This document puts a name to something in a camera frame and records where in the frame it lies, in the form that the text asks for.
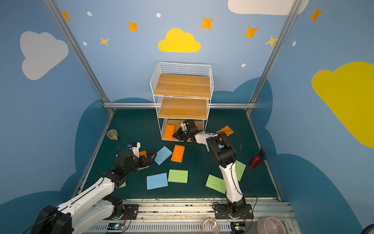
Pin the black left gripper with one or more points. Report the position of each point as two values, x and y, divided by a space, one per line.
145 160

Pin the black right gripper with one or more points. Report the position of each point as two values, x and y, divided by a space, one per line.
182 133

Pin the orange sponge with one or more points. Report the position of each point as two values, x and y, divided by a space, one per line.
178 152
143 154
227 130
169 132

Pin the blue sponge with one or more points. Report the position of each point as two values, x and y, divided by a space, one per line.
157 181
162 155

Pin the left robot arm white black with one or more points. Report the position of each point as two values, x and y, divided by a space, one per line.
94 204

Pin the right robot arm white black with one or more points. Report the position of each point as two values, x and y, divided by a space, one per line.
224 156

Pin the blue sponge front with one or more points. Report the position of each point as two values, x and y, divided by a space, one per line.
157 181

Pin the green sponge far left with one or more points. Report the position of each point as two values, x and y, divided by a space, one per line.
123 185

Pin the green sponge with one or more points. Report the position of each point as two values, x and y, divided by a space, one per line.
178 176
240 168
123 185
216 184

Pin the green sponge front centre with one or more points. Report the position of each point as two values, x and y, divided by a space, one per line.
178 176

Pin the beige ceramic mug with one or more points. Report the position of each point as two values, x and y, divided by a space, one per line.
112 135

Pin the green sponge front right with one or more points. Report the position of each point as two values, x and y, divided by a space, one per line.
216 184

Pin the green sponge far right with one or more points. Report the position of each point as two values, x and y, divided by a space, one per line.
240 168

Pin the red black handheld object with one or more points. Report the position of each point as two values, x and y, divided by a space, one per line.
258 159

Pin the clear plastic bowl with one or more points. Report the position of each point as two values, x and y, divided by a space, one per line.
210 226

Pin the pink bowl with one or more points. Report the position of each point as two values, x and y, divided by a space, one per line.
270 225

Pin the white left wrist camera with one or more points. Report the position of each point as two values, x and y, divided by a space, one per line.
134 147

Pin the white wire three-tier shelf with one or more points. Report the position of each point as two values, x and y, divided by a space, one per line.
184 91

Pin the aluminium frame rail back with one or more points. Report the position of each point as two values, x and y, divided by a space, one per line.
139 105

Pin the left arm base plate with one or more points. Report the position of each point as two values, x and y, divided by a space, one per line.
125 211

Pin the aluminium frame post right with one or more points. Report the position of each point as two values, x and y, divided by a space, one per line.
284 32

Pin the aluminium frame post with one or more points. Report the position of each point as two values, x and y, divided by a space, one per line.
73 42
284 32

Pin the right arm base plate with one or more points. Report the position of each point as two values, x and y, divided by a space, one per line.
224 211

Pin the aluminium frame post left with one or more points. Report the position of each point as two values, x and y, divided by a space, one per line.
73 42

